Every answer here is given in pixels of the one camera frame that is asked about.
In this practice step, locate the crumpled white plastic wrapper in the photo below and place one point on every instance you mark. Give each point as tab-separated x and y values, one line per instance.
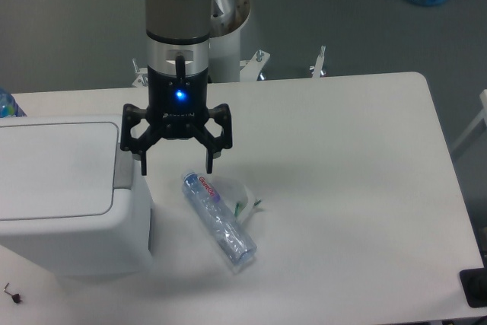
237	197

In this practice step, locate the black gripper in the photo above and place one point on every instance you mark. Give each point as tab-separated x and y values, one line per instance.
173	104

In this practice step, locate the white lidded trash can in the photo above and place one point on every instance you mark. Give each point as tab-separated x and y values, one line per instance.
72	201

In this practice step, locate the clear plastic water bottle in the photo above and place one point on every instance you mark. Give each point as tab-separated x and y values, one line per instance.
220	221

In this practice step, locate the blue bottle at left edge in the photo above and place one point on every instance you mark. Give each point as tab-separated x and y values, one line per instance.
9	106

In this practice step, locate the black device at table edge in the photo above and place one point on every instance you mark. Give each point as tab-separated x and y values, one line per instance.
474	286

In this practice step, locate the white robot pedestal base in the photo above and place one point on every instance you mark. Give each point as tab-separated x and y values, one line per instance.
229	17

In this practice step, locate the small metal hex key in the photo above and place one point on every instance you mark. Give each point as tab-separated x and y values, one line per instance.
5	289

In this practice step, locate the white frame at right edge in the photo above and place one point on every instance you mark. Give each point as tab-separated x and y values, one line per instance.
472	132

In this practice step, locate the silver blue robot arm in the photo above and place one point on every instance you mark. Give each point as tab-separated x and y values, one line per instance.
178	38

